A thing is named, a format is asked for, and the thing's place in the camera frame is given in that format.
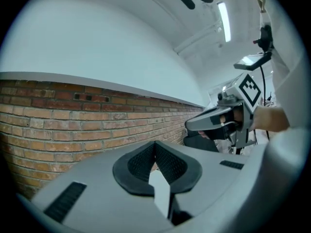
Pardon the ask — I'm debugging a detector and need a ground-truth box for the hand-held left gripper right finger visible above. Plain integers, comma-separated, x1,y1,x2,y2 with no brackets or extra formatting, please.
155,141,247,216

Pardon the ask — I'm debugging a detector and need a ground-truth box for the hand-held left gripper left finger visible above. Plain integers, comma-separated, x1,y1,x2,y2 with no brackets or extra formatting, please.
31,141,176,233

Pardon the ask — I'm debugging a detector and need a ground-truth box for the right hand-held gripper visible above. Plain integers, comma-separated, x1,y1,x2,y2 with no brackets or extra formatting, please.
184,72,263,153

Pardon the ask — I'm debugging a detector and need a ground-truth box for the person's right forearm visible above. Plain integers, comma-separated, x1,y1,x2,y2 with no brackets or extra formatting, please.
252,105,291,132

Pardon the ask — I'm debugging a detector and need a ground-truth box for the black office chair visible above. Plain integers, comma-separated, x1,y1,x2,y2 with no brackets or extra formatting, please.
183,135,220,153

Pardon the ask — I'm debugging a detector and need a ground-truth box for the white ceiling pipe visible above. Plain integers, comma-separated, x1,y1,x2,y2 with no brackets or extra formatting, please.
173,20,223,56

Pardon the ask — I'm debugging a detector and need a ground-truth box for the person's white shirt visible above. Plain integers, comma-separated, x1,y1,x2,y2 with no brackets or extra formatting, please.
243,0,311,133

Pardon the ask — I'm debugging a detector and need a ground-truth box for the ceiling light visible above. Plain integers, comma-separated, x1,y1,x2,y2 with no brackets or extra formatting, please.
217,1,232,43

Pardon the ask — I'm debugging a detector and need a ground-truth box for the black monitor mount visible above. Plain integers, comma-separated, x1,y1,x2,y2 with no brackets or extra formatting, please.
252,24,275,58

